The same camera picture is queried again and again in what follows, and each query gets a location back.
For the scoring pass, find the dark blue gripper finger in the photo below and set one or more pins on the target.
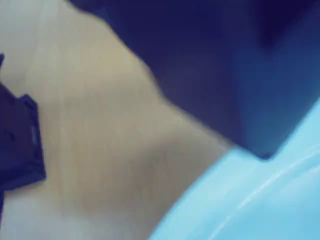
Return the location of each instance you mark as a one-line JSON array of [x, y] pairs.
[[200, 62], [17, 140]]

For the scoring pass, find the light blue plate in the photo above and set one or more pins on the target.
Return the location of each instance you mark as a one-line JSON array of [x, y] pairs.
[[250, 200]]

